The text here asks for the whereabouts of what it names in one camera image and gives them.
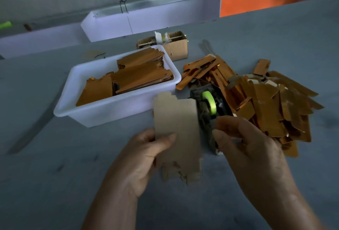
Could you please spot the person's left forearm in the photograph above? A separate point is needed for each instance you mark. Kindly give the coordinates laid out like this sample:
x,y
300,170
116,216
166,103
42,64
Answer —
x,y
108,211

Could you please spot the neon green object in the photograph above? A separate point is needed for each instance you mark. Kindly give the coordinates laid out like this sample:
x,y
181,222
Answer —
x,y
5,24

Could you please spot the long white tray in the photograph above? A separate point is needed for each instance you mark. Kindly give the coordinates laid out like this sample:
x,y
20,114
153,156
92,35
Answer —
x,y
175,11
40,41

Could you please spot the person's left hand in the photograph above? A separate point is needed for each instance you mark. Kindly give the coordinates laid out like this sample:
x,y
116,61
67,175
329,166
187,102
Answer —
x,y
135,166

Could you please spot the carton blanks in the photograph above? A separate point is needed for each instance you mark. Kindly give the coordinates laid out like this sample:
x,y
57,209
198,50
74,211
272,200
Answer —
x,y
177,121

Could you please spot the person's right forearm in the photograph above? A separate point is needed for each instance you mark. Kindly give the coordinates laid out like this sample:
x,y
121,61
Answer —
x,y
288,214

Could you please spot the small brown object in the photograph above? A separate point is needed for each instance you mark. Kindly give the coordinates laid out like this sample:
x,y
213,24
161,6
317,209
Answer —
x,y
27,27

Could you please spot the gold cartons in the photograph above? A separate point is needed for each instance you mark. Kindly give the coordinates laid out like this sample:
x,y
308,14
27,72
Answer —
x,y
142,74

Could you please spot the white plastic bin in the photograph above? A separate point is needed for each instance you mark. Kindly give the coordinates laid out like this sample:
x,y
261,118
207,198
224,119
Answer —
x,y
114,110

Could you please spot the black tape dispenser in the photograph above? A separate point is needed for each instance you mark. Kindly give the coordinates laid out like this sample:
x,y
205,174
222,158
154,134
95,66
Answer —
x,y
207,126

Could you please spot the person's right hand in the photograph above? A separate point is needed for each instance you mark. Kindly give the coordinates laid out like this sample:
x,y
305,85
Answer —
x,y
254,161

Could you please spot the small cardboard box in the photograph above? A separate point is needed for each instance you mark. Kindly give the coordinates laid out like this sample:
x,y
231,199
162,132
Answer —
x,y
179,50

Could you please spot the pile of gold boxes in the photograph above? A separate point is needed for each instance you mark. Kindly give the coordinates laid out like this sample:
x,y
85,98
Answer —
x,y
270,105

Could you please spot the green tape roll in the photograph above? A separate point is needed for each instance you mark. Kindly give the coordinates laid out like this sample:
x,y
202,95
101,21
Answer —
x,y
210,102

